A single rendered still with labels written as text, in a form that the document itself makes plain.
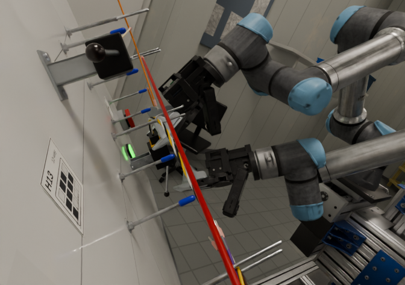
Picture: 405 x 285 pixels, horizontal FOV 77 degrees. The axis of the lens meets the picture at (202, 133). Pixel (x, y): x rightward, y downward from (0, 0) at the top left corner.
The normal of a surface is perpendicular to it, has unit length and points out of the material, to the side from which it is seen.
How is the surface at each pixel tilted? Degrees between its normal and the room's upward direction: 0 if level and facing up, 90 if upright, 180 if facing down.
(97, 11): 90
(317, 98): 90
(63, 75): 75
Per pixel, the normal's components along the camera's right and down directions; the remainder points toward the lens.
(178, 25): 0.53, 0.50
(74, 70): 0.27, 0.18
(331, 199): -0.75, -0.11
